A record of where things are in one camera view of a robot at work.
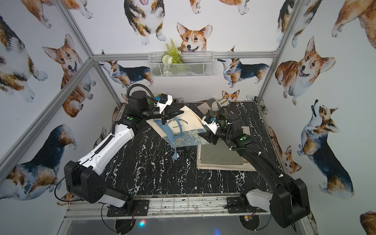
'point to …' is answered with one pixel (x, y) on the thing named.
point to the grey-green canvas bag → (221, 156)
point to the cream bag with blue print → (181, 129)
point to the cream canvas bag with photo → (246, 167)
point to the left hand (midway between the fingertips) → (184, 108)
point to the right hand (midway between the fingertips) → (201, 128)
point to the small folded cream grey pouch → (212, 104)
